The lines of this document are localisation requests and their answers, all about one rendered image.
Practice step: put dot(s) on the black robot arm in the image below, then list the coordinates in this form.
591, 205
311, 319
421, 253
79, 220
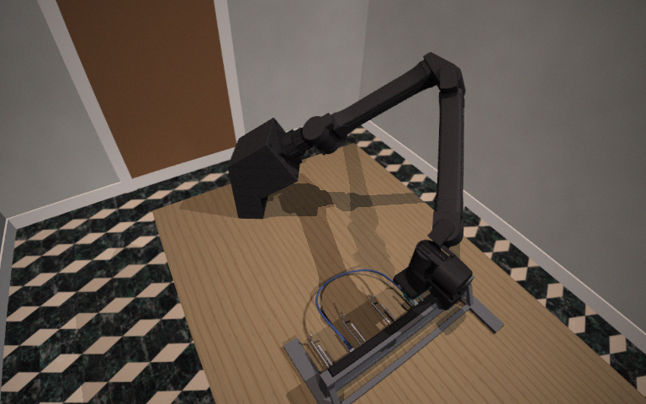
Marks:
327, 132

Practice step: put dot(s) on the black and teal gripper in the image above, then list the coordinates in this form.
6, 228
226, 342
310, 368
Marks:
402, 279

